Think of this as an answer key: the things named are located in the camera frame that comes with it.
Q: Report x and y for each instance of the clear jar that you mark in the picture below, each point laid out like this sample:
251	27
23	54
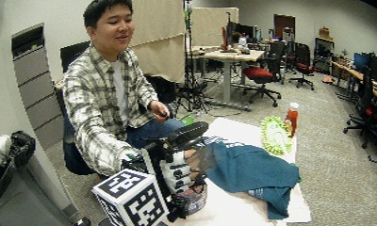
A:
194	201

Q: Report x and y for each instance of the black tripod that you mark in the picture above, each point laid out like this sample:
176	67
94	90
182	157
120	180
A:
190	78

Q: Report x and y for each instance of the black shelf rack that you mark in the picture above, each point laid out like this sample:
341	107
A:
323	53

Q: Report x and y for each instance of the black bin bag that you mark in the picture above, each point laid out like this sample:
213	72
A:
16	150

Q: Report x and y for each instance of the brown door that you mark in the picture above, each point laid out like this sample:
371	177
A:
283	23

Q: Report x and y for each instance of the black swivel chair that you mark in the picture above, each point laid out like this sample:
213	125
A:
366	106

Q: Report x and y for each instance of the teal cloth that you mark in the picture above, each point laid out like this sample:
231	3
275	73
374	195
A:
250	169

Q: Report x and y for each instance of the small black object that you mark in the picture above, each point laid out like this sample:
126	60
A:
165	115

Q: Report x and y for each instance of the red bottle with white cap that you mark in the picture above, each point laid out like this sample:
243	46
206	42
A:
291	117

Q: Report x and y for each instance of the grey drawer cabinet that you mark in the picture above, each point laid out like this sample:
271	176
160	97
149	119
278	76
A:
37	91

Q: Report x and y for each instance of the cardboard box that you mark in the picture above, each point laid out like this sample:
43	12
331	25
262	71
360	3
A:
323	32

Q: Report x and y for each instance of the small beige partition panel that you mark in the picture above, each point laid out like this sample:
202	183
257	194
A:
209	25

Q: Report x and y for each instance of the grey bin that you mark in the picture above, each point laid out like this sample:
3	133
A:
25	204

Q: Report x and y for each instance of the person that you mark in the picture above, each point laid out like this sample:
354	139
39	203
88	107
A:
96	94

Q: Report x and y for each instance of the red-seat black office chair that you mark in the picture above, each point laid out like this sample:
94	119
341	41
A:
259	73
303	64

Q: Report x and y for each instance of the white cube with black markers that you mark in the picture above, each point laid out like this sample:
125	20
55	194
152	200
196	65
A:
129	197

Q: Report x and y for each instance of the blue-lit monitor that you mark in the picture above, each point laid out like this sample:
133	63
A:
360	60

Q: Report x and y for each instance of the long wooden desk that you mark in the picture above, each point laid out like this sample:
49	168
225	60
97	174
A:
355	75

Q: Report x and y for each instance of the beige desk with grey leg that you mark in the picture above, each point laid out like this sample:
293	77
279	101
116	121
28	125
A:
230	56

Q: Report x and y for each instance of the large beige partition panel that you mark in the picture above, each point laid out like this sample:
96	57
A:
158	40

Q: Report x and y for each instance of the black desk monitor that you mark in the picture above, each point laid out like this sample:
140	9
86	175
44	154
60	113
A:
239	31

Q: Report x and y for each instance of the green packet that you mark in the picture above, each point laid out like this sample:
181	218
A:
188	120

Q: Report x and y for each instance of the green frilled round plate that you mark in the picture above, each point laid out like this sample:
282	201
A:
275	136

